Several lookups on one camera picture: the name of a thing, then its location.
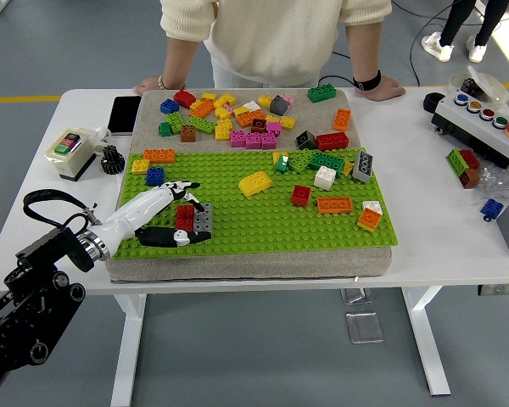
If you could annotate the person's right forearm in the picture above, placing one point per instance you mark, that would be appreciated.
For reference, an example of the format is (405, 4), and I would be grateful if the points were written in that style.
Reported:
(178, 59)

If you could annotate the black gear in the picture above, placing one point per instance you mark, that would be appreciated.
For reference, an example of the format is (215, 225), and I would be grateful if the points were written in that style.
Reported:
(112, 161)

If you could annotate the white button control box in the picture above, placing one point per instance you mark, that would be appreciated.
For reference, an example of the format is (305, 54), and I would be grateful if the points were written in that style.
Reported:
(479, 131)

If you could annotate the person's left forearm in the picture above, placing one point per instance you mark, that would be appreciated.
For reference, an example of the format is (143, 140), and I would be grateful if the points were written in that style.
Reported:
(361, 48)

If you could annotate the black smartphone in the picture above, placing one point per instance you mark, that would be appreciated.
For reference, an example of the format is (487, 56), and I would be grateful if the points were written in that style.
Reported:
(124, 114)

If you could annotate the black sloped brick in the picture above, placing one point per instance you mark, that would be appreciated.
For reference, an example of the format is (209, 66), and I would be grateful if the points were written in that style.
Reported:
(307, 141)

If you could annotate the clear plastic bag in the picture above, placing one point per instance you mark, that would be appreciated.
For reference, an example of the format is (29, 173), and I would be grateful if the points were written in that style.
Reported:
(500, 182)

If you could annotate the black smartwatch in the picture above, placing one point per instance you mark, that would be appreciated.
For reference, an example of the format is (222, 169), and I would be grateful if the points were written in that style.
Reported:
(367, 80)

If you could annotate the light green toy brick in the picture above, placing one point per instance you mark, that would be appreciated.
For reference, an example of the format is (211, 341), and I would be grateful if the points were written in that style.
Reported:
(201, 125)
(456, 161)
(176, 123)
(300, 161)

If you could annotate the dark brown toy brick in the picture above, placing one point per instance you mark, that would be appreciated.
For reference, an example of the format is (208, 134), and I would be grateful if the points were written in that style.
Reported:
(258, 125)

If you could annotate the small white fitting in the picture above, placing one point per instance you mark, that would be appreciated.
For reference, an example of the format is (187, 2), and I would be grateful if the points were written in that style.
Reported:
(102, 135)

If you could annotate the dark green toy brick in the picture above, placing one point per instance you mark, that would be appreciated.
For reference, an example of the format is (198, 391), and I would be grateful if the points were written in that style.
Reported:
(321, 93)
(327, 163)

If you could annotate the person's right hand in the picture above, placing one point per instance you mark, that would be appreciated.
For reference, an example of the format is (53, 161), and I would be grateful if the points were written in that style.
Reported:
(149, 86)

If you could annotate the grey hollow toy brick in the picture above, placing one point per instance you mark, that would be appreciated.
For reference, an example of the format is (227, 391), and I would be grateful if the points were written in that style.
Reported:
(362, 167)

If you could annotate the cream switch box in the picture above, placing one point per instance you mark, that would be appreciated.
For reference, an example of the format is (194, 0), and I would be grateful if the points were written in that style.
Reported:
(68, 157)

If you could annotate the clear floor plate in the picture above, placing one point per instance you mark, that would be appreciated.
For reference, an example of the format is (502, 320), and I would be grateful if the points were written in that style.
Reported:
(365, 328)
(356, 296)

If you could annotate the person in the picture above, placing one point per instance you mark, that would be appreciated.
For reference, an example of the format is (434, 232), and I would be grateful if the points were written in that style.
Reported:
(258, 25)
(451, 21)

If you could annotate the black tape roll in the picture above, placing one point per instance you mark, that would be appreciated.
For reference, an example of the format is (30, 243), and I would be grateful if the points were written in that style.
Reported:
(430, 104)

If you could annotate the blue toy brick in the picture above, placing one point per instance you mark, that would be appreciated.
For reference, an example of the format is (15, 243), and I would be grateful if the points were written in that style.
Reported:
(154, 176)
(169, 106)

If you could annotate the white toy brick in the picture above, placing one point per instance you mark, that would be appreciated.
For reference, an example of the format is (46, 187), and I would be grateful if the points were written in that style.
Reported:
(373, 206)
(325, 178)
(252, 106)

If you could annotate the white table leg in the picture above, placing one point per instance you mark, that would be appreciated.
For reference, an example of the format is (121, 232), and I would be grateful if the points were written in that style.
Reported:
(127, 347)
(426, 339)

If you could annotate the green studded baseplate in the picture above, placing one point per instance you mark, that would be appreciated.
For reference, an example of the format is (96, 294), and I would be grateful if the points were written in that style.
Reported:
(258, 231)

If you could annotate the dark grey sloped brick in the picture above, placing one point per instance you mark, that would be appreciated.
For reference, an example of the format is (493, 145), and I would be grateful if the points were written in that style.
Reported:
(279, 106)

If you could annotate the person's left hand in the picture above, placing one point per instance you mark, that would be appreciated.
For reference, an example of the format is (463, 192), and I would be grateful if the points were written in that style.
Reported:
(382, 89)

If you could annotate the clear lidded plastic container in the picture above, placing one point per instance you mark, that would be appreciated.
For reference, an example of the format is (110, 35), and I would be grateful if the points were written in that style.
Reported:
(492, 87)

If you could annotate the table height control panel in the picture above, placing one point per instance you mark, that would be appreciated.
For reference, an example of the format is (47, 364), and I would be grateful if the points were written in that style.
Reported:
(502, 290)

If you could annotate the orange and yellow brick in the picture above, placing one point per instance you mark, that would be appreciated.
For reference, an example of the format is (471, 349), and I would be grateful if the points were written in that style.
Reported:
(369, 220)

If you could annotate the orange toy brick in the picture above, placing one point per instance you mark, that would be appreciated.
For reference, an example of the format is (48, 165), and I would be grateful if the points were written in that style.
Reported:
(244, 118)
(334, 205)
(202, 109)
(159, 156)
(342, 120)

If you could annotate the long red toy brick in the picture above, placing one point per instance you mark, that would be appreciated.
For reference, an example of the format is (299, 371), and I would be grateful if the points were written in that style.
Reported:
(185, 218)

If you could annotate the long grey toy brick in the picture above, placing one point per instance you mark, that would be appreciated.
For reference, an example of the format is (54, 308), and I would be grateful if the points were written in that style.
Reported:
(203, 221)

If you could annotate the yellow toy brick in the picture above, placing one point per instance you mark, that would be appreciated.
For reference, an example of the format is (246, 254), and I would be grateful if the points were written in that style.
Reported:
(209, 96)
(140, 166)
(278, 155)
(347, 169)
(240, 112)
(272, 118)
(223, 129)
(225, 100)
(287, 123)
(265, 102)
(222, 113)

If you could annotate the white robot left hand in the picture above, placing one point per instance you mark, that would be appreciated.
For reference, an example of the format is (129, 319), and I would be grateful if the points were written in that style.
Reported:
(140, 207)

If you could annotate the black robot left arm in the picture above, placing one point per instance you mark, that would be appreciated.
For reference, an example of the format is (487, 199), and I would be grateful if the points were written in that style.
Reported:
(46, 250)

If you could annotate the yellow curved brick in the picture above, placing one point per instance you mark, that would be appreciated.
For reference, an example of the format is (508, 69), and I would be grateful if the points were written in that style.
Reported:
(256, 184)

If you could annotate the small green toy brick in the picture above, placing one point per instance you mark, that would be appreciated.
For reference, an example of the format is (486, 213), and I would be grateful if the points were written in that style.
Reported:
(282, 165)
(165, 129)

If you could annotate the small pink toy brick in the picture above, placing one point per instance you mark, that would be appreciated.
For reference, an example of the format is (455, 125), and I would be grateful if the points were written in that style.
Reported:
(288, 99)

